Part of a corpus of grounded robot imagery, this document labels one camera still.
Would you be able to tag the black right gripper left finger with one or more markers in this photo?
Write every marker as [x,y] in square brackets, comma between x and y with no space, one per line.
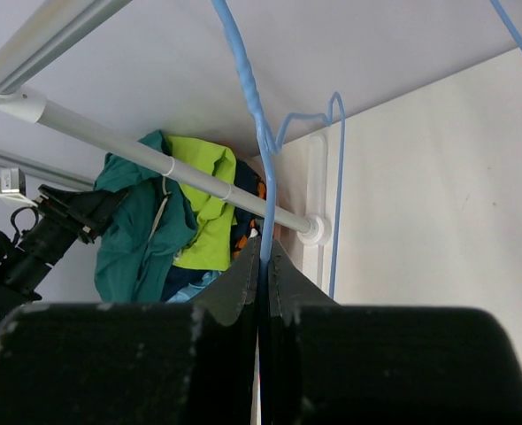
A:
[158,363]

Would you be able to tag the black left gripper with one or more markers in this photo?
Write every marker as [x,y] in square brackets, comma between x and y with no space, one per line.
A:
[86,213]

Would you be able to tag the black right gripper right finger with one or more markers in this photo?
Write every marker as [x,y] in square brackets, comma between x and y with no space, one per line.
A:
[376,364]

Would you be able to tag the teal green shorts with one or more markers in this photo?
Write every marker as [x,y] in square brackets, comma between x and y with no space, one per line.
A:
[150,226]

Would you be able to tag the light blue shorts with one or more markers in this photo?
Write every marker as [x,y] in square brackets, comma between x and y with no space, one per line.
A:
[194,288]

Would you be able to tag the lime green shorts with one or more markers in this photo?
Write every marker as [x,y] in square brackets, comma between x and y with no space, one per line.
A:
[210,247]

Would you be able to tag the orange camouflage shorts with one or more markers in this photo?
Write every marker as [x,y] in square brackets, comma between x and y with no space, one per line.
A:
[246,225]

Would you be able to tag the blue wire hanger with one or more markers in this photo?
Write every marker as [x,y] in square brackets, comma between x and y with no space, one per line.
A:
[508,23]

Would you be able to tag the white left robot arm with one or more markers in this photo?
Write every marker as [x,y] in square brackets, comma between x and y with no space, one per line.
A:
[44,232]

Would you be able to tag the silver clothes rack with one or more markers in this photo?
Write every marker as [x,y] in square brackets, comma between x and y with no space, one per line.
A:
[54,28]

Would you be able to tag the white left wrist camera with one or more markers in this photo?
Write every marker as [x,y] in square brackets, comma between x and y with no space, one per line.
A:
[13,186]

